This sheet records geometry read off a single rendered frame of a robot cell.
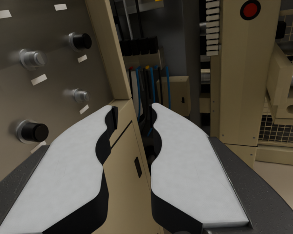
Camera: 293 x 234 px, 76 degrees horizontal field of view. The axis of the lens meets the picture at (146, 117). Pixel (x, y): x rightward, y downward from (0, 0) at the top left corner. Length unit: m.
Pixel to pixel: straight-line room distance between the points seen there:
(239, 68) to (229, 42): 0.08
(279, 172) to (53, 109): 1.46
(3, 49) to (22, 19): 0.06
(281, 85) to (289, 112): 0.09
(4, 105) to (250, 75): 0.59
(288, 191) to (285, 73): 1.07
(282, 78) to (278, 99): 0.05
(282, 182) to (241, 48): 1.10
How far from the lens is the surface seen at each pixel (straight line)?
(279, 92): 0.55
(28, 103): 0.36
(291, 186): 1.54
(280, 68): 0.52
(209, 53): 0.63
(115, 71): 0.51
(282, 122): 0.61
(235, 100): 0.67
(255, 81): 0.65
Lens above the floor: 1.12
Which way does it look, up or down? 31 degrees down
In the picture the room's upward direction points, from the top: 12 degrees counter-clockwise
